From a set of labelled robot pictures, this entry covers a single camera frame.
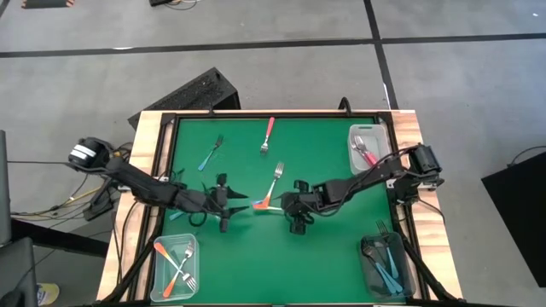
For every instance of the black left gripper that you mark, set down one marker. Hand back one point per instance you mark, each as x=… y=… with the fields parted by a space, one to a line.
x=222 y=202

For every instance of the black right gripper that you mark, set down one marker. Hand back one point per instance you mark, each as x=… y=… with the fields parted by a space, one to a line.
x=300 y=204

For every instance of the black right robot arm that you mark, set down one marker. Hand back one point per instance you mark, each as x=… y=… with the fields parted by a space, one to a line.
x=362 y=181

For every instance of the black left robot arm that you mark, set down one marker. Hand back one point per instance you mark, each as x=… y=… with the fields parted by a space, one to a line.
x=145 y=187

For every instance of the green table mat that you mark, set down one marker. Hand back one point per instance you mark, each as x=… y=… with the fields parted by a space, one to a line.
x=298 y=264

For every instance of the clear plastic bin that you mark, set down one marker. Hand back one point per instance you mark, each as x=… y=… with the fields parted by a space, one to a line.
x=175 y=264

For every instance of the white plastic bin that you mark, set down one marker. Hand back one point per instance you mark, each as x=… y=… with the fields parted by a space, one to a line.
x=381 y=134

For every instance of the dark smoky plastic bin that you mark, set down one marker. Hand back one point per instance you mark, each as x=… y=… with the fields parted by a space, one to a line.
x=405 y=264

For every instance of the black stand foot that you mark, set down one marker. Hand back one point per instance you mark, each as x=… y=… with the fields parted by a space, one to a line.
x=100 y=206

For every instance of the black floor strip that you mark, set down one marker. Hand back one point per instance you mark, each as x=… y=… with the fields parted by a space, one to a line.
x=59 y=241

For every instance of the yellow and blue object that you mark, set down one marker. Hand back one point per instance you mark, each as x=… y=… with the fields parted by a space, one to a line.
x=49 y=294

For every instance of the gray panel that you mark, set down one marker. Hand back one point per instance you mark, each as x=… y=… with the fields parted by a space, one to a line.
x=4 y=192

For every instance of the black equipment box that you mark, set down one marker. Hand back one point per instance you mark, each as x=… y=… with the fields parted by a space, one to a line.
x=520 y=213

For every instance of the black bar with orange ends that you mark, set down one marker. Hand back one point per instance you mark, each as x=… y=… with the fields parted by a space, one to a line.
x=47 y=3

